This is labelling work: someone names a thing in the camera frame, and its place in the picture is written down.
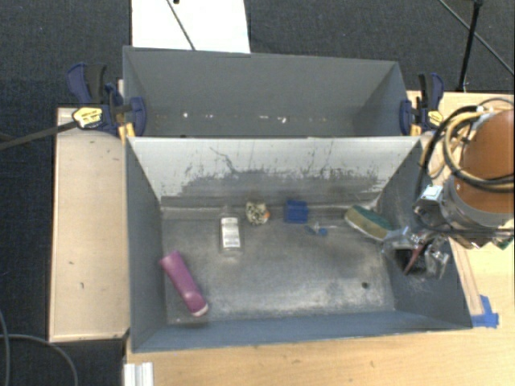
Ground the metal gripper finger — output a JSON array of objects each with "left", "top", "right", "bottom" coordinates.
[
  {"left": 402, "top": 236, "right": 425, "bottom": 276},
  {"left": 423, "top": 241, "right": 451, "bottom": 280}
]

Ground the yellow and green sponge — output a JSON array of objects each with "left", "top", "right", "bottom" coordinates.
[{"left": 344, "top": 203, "right": 394, "bottom": 243}]

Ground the blue block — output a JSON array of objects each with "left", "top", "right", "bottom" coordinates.
[{"left": 283, "top": 199, "right": 309, "bottom": 224}]

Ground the grey metal bin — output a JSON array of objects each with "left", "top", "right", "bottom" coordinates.
[{"left": 121, "top": 45, "right": 474, "bottom": 355}]

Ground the beige crumpled toy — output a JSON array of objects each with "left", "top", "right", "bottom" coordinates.
[{"left": 245, "top": 200, "right": 271, "bottom": 228}]

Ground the clear glass bottle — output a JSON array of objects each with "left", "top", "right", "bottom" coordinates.
[{"left": 218, "top": 205, "right": 245, "bottom": 257}]

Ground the purple plastic bottle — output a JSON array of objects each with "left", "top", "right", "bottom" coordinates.
[{"left": 159, "top": 249, "right": 210, "bottom": 318}]

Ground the pale wood board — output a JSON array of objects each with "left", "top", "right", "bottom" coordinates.
[{"left": 47, "top": 106, "right": 132, "bottom": 343}]

